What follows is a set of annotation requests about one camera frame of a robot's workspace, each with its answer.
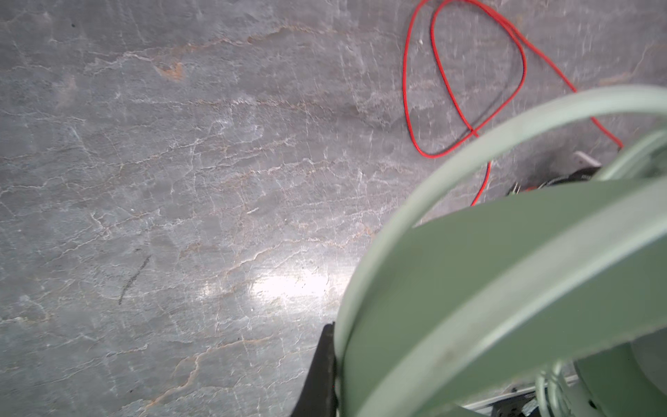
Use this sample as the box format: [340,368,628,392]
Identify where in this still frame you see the red headphone cable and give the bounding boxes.
[402,0,625,207]

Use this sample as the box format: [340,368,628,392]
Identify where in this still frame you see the black white headphones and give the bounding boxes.
[507,151,602,196]

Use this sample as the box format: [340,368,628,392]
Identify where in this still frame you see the green white headphones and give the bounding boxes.
[333,85,666,416]

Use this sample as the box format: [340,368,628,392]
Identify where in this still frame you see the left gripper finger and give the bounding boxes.
[291,323,337,417]

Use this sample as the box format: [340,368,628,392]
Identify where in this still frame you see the white green headphone cable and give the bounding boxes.
[533,359,571,417]

